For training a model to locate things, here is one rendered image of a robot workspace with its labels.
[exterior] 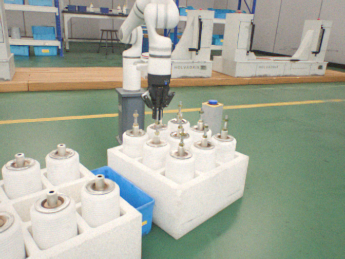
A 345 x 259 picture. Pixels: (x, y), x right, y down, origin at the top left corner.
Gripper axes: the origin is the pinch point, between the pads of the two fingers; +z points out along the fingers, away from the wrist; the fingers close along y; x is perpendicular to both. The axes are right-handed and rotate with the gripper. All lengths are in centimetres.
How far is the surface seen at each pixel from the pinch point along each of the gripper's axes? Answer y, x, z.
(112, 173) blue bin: -10.9, 12.5, 24.9
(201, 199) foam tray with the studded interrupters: 5.3, -19.2, 24.8
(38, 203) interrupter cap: -43.2, -15.3, 10.0
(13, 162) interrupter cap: -43.4, 8.8, 10.0
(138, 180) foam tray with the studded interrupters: -7.7, -1.1, 22.4
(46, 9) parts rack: 103, 456, -38
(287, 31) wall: 611, 324, -26
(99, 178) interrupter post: -29.2, -16.7, 7.3
